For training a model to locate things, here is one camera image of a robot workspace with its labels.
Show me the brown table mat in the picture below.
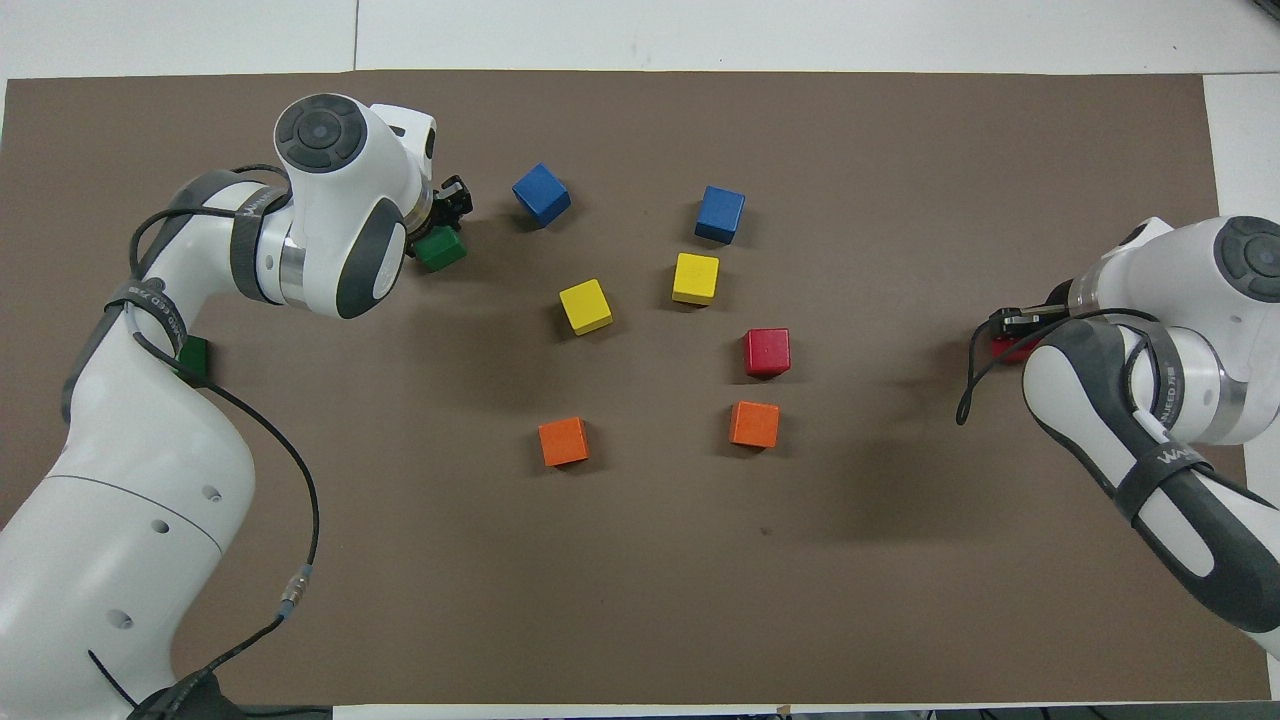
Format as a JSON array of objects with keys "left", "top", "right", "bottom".
[{"left": 0, "top": 70, "right": 1271, "bottom": 706}]

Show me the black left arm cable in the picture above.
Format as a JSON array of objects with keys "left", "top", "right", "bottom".
[{"left": 88, "top": 163, "right": 321, "bottom": 720}]

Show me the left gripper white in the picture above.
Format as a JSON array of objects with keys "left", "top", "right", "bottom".
[{"left": 375, "top": 103, "right": 474, "bottom": 241}]

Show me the orange wooden cube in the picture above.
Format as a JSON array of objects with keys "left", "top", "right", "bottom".
[
  {"left": 538, "top": 416, "right": 591, "bottom": 468},
  {"left": 729, "top": 400, "right": 781, "bottom": 450}
]

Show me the blue wooden cube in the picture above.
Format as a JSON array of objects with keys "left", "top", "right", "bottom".
[
  {"left": 695, "top": 185, "right": 746, "bottom": 245},
  {"left": 512, "top": 163, "right": 572, "bottom": 228}
]

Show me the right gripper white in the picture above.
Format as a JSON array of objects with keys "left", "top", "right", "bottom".
[{"left": 988, "top": 217, "right": 1176, "bottom": 346}]

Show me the yellow wooden cube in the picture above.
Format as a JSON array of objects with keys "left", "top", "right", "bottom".
[
  {"left": 672, "top": 252, "right": 721, "bottom": 306},
  {"left": 558, "top": 279, "right": 614, "bottom": 336}
]

